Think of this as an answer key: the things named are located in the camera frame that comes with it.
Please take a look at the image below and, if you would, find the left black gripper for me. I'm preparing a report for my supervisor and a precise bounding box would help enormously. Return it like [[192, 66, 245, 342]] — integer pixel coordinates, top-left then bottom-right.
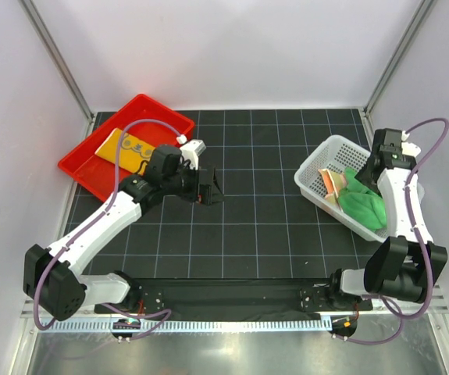
[[162, 160, 224, 205]]

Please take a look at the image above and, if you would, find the orange beige towel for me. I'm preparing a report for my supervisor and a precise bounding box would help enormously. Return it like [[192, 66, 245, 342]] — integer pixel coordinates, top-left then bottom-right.
[[318, 169, 347, 205]]

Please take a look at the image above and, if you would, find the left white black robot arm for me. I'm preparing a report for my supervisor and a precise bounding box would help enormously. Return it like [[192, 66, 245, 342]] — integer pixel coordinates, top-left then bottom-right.
[[23, 140, 223, 321]]

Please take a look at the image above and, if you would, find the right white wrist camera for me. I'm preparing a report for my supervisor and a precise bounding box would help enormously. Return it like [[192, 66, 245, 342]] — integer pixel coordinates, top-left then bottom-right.
[[401, 130, 421, 158]]

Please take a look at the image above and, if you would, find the green towel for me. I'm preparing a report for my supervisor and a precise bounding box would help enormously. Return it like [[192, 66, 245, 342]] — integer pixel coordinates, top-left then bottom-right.
[[338, 167, 387, 231]]

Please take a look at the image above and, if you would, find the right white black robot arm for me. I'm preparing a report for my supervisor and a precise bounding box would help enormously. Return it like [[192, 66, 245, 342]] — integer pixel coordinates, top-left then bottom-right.
[[326, 128, 447, 309]]

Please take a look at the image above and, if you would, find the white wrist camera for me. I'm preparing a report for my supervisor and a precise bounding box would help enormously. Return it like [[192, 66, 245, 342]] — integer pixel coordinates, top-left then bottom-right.
[[176, 134, 206, 170], [401, 130, 421, 158]]

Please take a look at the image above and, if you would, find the aluminium frame rail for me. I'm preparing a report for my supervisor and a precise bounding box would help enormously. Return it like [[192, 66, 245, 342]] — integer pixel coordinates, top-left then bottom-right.
[[20, 288, 449, 318]]

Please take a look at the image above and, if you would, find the slotted cable duct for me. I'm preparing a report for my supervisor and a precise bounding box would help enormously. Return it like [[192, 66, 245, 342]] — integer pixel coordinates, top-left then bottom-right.
[[45, 316, 332, 334]]

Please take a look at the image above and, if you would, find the yellow blue hello towel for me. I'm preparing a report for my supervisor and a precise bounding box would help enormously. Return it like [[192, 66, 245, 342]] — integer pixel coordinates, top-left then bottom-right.
[[94, 128, 155, 174]]

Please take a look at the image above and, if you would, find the white perforated plastic basket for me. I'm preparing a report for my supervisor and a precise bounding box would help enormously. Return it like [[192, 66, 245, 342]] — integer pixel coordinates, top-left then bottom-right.
[[293, 134, 426, 242]]

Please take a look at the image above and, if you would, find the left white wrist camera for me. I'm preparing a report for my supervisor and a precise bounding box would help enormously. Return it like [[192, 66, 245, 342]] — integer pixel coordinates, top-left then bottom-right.
[[176, 134, 206, 170]]

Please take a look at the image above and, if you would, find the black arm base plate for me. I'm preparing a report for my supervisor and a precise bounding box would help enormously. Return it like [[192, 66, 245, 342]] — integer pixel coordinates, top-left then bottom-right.
[[93, 277, 374, 322]]

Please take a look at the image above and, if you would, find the red plastic tray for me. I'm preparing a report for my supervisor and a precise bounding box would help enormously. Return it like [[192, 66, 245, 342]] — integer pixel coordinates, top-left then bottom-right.
[[58, 95, 194, 201]]

